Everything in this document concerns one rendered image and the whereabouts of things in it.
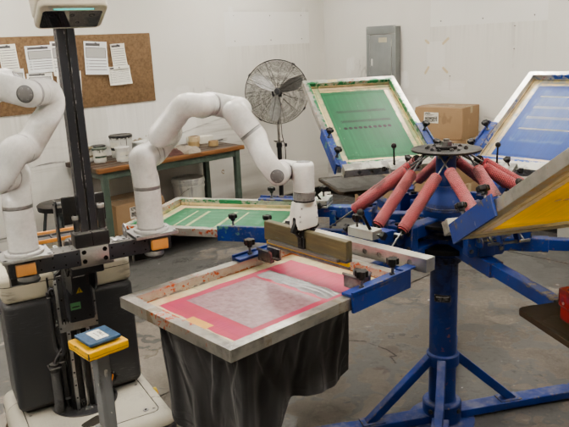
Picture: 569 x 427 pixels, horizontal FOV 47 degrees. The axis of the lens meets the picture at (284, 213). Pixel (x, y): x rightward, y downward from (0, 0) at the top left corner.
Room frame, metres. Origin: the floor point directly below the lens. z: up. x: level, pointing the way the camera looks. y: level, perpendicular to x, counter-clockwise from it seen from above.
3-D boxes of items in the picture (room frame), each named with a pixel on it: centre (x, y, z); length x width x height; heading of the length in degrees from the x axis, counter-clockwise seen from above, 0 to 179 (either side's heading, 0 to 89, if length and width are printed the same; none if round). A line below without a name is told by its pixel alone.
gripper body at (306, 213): (2.20, -0.07, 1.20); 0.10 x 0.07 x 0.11; 133
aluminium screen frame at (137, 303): (2.07, 0.07, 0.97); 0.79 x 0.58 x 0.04; 133
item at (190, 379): (1.87, 0.28, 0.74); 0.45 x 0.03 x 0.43; 43
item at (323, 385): (1.88, -0.03, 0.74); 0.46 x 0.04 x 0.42; 133
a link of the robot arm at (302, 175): (2.22, -0.04, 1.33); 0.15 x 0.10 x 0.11; 79
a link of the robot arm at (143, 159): (2.31, 0.49, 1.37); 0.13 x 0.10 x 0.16; 169
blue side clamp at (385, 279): (2.03, -0.30, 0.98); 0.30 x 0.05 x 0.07; 133
